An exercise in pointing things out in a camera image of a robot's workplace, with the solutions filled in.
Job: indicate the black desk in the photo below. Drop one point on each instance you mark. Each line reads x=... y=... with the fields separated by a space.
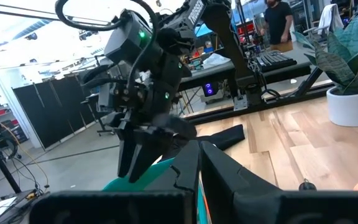
x=216 y=74

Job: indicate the snake plant in white pot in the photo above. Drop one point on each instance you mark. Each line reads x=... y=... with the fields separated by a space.
x=353 y=109

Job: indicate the black cloth with white tag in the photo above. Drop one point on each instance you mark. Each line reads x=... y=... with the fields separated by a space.
x=225 y=138

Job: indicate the black partition panels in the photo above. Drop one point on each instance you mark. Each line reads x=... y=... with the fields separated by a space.
x=51 y=112

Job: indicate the computer with purple lights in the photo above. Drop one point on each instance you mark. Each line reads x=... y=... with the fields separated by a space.
x=209 y=89

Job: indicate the person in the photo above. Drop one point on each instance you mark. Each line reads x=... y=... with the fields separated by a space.
x=277 y=25

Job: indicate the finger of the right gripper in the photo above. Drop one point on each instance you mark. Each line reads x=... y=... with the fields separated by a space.
x=148 y=152
x=126 y=149

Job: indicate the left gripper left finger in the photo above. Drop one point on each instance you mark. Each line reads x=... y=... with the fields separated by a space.
x=179 y=186

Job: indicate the white crumpled cloth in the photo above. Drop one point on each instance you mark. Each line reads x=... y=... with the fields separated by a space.
x=216 y=60

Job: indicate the small black round toy fruit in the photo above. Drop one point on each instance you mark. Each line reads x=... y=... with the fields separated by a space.
x=307 y=186

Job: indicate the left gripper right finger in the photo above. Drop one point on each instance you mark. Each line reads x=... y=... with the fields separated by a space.
x=228 y=193

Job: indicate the chair with white jacket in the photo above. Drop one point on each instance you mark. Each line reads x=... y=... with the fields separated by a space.
x=329 y=17

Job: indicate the black tripod stand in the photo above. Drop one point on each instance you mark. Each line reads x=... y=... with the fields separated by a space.
x=2 y=161

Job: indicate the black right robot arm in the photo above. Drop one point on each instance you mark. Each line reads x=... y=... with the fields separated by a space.
x=225 y=37

